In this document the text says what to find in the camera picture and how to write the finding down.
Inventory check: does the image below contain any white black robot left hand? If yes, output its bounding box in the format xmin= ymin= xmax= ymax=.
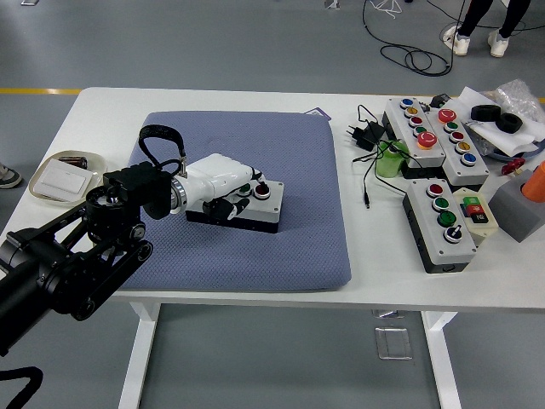
xmin=178 ymin=152 xmax=270 ymax=223

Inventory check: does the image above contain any grey four-button control box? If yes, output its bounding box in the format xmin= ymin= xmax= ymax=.
xmin=185 ymin=178 xmax=285 ymax=234
xmin=402 ymin=178 xmax=478 ymax=274

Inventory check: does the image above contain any grey five-button box, blue end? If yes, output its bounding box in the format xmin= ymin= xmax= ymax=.
xmin=381 ymin=97 xmax=447 ymax=179

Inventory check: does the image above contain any grey five-button box, mushroom end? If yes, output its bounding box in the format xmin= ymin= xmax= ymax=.
xmin=424 ymin=107 xmax=491 ymax=193

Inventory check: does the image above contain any blue-grey padded mat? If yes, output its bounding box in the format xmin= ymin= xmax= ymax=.
xmin=121 ymin=111 xmax=353 ymax=293

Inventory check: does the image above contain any black power adapter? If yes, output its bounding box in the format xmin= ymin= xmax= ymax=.
xmin=343 ymin=121 xmax=384 ymax=152

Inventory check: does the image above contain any green plastic cup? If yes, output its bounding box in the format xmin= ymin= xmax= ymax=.
xmin=374 ymin=139 xmax=410 ymax=179

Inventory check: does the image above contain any beige shallow tray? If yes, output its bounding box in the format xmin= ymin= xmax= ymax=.
xmin=29 ymin=148 xmax=107 ymax=209

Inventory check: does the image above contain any white table leg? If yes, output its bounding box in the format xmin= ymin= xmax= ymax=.
xmin=118 ymin=301 xmax=162 ymax=409
xmin=421 ymin=310 xmax=463 ymax=409

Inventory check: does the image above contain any grey white shoe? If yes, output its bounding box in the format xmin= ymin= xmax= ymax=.
xmin=0 ymin=161 xmax=23 ymax=189

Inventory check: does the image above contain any metal floor outlet plate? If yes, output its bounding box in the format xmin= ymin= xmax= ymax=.
xmin=374 ymin=326 xmax=413 ymax=361

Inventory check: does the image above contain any white foam sheet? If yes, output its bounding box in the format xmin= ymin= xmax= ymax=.
xmin=457 ymin=86 xmax=545 ymax=155

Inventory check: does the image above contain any red valve knob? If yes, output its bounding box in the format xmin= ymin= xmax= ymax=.
xmin=501 ymin=157 xmax=529 ymax=176

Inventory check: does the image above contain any person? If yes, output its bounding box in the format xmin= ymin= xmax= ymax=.
xmin=442 ymin=0 xmax=531 ymax=59

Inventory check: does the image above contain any grey block holder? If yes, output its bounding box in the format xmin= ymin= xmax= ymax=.
xmin=488 ymin=168 xmax=545 ymax=244

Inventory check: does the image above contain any clear bubble wrap bag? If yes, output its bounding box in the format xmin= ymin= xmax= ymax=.
xmin=480 ymin=78 xmax=545 ymax=124

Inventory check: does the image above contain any blue bowl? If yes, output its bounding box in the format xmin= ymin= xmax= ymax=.
xmin=485 ymin=140 xmax=545 ymax=163

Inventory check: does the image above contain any orange cylinder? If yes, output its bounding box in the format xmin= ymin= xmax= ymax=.
xmin=522 ymin=160 xmax=545 ymax=205

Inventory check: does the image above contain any black adapter cord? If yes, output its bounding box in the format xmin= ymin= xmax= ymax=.
xmin=352 ymin=104 xmax=412 ymax=210

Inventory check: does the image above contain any black floor cable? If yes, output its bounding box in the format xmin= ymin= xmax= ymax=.
xmin=361 ymin=0 xmax=545 ymax=78

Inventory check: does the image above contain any white floor cord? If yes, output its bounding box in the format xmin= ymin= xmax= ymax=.
xmin=369 ymin=0 xmax=404 ymax=20

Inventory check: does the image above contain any cream three-button switch box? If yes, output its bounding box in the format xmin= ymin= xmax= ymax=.
xmin=452 ymin=188 xmax=499 ymax=247

